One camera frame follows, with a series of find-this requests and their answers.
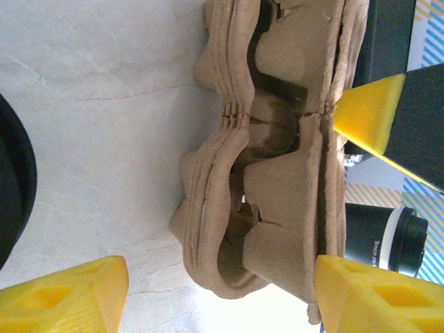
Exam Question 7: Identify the black plastic cup lid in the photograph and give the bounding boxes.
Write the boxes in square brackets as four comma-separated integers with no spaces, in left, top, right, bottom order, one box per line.
[388,207,429,278]

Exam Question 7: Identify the brown pulp cup carrier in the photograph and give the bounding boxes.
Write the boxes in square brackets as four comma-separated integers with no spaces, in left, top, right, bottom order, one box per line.
[242,0,369,325]

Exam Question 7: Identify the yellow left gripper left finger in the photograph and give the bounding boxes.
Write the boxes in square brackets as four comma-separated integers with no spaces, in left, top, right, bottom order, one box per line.
[0,255,130,333]

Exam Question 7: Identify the black paper coffee cup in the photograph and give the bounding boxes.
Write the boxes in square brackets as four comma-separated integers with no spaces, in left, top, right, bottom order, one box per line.
[345,203,400,270]

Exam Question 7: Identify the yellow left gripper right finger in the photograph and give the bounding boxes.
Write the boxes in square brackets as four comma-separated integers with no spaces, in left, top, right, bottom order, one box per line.
[314,255,444,333]

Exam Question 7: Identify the stack of black cup lids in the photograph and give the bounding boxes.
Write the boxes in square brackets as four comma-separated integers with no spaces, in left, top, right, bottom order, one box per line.
[0,92,38,271]

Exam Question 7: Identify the stack of pulp cup carriers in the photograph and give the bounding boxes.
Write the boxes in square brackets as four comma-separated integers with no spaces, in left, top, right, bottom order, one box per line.
[168,0,348,299]

